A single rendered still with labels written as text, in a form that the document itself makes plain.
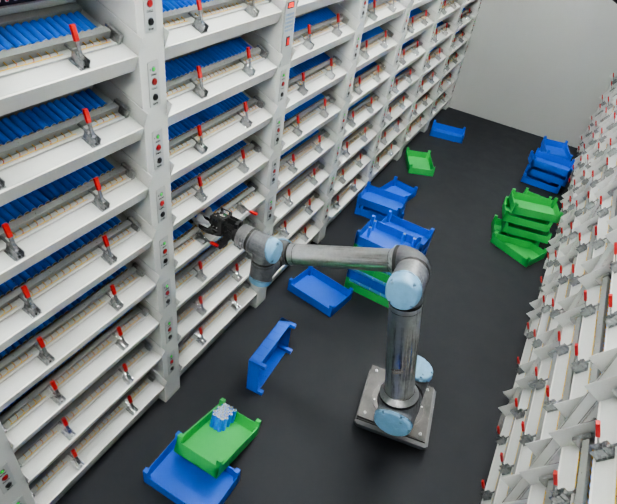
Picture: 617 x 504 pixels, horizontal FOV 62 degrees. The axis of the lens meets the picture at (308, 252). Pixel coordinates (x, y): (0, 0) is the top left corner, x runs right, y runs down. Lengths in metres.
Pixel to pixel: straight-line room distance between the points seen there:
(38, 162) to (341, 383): 1.67
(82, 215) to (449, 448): 1.76
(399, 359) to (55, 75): 1.35
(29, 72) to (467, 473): 2.09
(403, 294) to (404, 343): 0.22
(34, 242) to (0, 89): 0.39
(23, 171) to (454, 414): 2.01
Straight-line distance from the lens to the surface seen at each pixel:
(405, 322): 1.76
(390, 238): 2.84
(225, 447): 2.19
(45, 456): 1.96
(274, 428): 2.31
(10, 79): 1.27
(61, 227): 1.47
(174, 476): 2.20
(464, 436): 2.51
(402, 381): 1.95
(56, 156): 1.38
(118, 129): 1.49
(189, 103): 1.66
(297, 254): 1.97
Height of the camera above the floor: 1.95
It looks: 39 degrees down
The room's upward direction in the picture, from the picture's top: 9 degrees clockwise
